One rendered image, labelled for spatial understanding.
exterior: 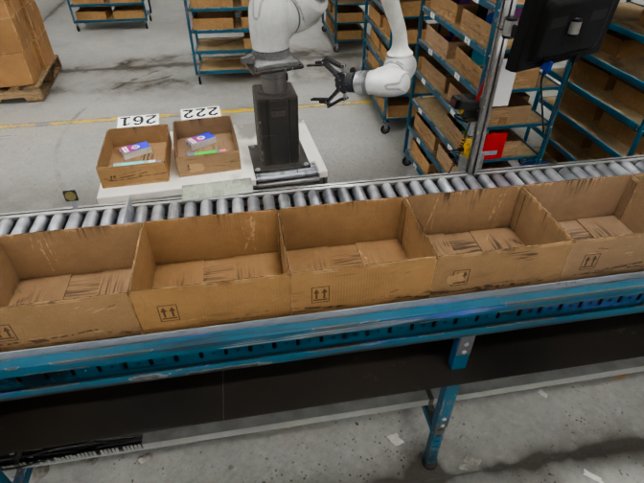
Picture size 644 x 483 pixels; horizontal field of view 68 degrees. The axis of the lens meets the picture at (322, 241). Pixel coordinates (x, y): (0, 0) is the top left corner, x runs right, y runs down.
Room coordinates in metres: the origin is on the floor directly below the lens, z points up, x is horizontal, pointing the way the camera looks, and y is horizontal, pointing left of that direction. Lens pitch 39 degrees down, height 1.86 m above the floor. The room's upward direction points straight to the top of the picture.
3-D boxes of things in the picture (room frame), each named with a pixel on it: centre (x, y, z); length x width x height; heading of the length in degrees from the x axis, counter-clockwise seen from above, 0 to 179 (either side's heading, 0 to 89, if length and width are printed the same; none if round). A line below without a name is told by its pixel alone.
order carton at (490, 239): (1.12, -0.47, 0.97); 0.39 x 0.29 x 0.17; 100
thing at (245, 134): (2.07, 0.52, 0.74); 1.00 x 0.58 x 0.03; 103
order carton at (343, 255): (1.06, -0.09, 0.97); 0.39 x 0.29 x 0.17; 100
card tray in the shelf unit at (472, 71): (2.60, -0.93, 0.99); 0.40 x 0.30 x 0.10; 6
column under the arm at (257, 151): (2.03, 0.21, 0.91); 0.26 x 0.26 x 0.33; 13
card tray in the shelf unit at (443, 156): (2.61, -0.93, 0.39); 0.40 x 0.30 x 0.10; 10
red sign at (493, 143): (1.94, -0.74, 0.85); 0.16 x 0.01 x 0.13; 100
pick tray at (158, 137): (1.96, 0.85, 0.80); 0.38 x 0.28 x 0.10; 12
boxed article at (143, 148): (2.05, 0.89, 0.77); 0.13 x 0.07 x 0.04; 124
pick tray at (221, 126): (2.06, 0.55, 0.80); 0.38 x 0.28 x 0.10; 15
